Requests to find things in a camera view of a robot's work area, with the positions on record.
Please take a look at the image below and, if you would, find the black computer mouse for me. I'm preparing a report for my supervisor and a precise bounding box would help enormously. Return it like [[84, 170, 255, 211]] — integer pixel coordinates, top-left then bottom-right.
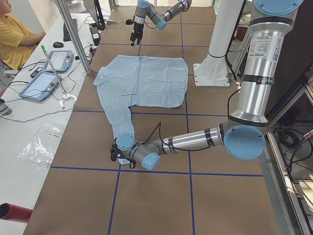
[[52, 42, 64, 48]]

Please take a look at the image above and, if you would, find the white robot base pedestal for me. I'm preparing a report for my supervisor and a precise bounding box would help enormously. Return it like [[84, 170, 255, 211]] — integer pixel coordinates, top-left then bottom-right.
[[193, 0, 245, 87]]

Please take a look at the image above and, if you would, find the red cylinder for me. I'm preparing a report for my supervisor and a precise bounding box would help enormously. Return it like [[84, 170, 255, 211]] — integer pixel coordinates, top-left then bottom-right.
[[0, 203, 33, 223]]

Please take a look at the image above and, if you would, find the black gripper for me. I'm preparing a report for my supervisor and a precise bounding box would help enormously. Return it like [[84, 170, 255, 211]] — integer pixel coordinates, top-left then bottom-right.
[[110, 144, 121, 162], [130, 23, 142, 46]]

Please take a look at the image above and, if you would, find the blue teach pendant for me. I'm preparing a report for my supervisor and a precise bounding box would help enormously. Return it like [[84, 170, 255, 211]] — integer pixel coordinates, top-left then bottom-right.
[[48, 50, 73, 73], [19, 71, 61, 102]]

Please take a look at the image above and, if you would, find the grey aluminium frame post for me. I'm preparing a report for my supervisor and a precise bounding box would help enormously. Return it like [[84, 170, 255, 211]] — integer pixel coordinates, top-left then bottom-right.
[[55, 0, 91, 75]]

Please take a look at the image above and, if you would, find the blue teach pendant near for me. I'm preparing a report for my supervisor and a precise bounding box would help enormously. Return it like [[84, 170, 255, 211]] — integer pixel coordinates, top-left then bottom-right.
[[19, 71, 61, 102]]

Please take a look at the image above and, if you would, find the person in yellow shirt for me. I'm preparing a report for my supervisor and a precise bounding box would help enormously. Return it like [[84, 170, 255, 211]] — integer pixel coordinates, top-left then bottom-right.
[[0, 0, 46, 116]]

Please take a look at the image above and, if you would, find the light blue button-up shirt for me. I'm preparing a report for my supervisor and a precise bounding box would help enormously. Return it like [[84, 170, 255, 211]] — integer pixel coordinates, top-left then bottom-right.
[[93, 55, 188, 138]]

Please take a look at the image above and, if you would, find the reacher grabber stick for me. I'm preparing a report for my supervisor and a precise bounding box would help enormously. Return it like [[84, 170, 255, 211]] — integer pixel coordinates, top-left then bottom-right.
[[41, 45, 77, 110]]

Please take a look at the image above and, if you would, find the clear plastic bag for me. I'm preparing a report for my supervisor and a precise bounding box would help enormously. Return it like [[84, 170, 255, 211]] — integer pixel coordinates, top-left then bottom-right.
[[16, 121, 65, 174]]

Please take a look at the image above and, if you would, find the left black cable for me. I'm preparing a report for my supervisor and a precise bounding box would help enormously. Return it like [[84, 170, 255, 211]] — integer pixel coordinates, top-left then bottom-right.
[[141, 121, 216, 151]]

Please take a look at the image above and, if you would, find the black keyboard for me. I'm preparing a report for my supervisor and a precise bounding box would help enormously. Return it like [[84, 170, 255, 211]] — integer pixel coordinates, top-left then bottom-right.
[[63, 18, 78, 42]]

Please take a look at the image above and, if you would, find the blue teach pendant far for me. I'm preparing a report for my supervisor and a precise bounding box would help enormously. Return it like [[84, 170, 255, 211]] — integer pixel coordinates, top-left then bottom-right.
[[48, 50, 73, 73]]

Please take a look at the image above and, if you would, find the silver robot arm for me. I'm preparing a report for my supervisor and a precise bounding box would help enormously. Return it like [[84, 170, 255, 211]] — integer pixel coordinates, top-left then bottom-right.
[[125, 0, 192, 46], [110, 0, 303, 171]]

